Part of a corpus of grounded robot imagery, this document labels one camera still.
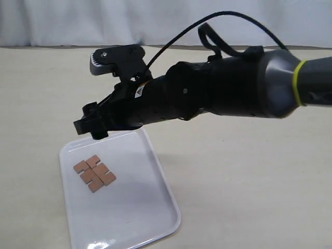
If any white plastic tray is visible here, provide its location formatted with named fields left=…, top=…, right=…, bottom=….
left=59, top=129, right=181, bottom=248

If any white backdrop curtain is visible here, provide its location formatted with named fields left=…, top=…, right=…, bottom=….
left=1, top=1, right=331, bottom=48

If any yellow rubber band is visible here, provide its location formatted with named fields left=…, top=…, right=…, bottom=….
left=292, top=60, right=308, bottom=106

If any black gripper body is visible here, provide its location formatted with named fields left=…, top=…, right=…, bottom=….
left=90, top=83, right=145, bottom=135

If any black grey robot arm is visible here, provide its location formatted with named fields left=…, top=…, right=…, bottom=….
left=74, top=45, right=331, bottom=140

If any notched wooden piece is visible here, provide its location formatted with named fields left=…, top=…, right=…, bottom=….
left=86, top=155, right=116, bottom=186
left=73, top=160, right=104, bottom=192

